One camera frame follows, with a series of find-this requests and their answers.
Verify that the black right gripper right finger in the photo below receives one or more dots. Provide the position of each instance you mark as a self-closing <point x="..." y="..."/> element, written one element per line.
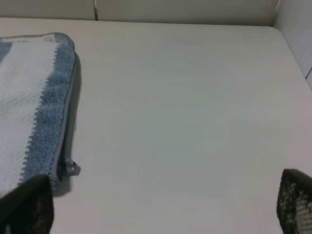
<point x="294" y="202"/>

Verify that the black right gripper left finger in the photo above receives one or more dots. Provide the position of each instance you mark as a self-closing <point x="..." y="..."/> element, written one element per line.
<point x="28" y="209"/>

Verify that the blue white striped towel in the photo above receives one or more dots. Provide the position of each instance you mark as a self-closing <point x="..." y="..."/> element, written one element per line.
<point x="39" y="77"/>

